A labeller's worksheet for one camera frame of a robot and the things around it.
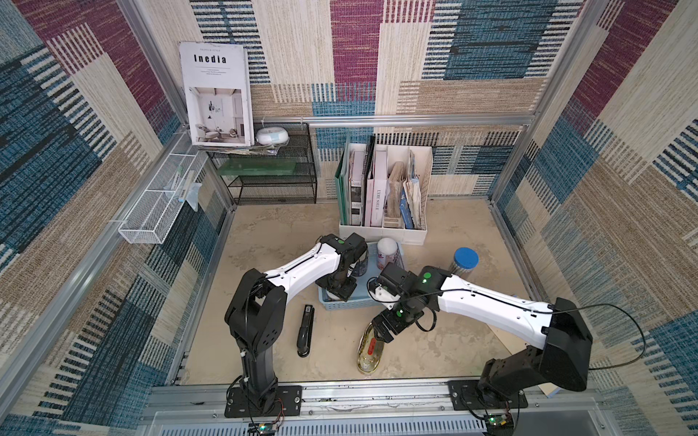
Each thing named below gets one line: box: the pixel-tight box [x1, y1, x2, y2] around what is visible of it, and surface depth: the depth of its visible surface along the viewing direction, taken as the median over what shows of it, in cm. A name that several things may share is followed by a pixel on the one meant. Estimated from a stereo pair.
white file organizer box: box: [338, 143, 433, 246], surface depth 102 cm
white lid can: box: [376, 237, 399, 270], surface depth 94 cm
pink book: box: [364, 149, 388, 228], surface depth 97 cm
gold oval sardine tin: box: [357, 320, 385, 374], surface depth 81 cm
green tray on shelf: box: [217, 158, 299, 177], surface depth 98 cm
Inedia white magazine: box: [179, 41, 255, 148], surface depth 79 cm
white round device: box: [255, 126, 290, 147], surface depth 89 cm
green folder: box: [334, 142, 351, 226], surface depth 91 cm
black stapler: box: [296, 304, 316, 358], surface depth 84 cm
